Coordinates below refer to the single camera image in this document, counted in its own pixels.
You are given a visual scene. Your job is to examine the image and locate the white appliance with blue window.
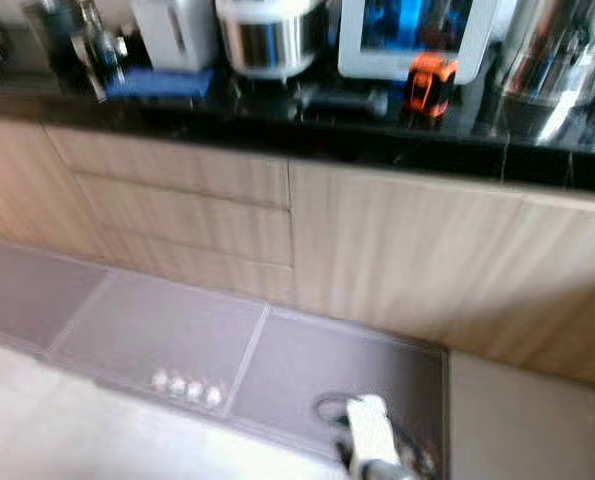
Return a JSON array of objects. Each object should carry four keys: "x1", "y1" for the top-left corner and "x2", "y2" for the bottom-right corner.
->
[{"x1": 338, "y1": 0, "x2": 503, "y2": 84}]

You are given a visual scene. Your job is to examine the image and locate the black coffee machine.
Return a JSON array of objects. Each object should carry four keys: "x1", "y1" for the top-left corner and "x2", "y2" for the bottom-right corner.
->
[{"x1": 37, "y1": 0, "x2": 128, "y2": 96}]

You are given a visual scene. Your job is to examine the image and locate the wooden drawer cabinet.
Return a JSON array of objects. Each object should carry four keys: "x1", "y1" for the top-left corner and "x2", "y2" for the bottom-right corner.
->
[{"x1": 0, "y1": 112, "x2": 595, "y2": 391}]

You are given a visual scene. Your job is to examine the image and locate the blue folded cloth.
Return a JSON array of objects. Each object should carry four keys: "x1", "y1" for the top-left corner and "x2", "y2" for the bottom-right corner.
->
[{"x1": 105, "y1": 68, "x2": 213, "y2": 99}]

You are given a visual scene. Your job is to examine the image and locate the white electric water boiler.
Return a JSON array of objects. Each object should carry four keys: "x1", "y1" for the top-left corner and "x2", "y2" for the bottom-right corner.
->
[{"x1": 134, "y1": 0, "x2": 218, "y2": 73}]

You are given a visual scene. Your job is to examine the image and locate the shiny steel pot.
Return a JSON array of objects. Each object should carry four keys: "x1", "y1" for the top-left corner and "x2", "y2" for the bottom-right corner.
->
[{"x1": 497, "y1": 0, "x2": 595, "y2": 106}]

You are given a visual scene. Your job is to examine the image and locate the steel rice cooker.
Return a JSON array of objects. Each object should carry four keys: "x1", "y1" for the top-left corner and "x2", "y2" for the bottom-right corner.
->
[{"x1": 217, "y1": 0, "x2": 328, "y2": 79}]

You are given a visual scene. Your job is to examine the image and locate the wooden drawer front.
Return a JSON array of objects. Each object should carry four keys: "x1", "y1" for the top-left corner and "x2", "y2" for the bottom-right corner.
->
[
  {"x1": 97, "y1": 230, "x2": 293, "y2": 306},
  {"x1": 72, "y1": 172, "x2": 293, "y2": 266},
  {"x1": 45, "y1": 125, "x2": 290, "y2": 208}
]

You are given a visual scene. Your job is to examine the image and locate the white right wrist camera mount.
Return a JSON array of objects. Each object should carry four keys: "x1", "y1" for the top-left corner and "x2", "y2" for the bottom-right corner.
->
[{"x1": 344, "y1": 394, "x2": 404, "y2": 469}]

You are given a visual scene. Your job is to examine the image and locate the grey floor mat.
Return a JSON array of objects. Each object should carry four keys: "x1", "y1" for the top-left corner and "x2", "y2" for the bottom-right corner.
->
[{"x1": 0, "y1": 235, "x2": 450, "y2": 471}]

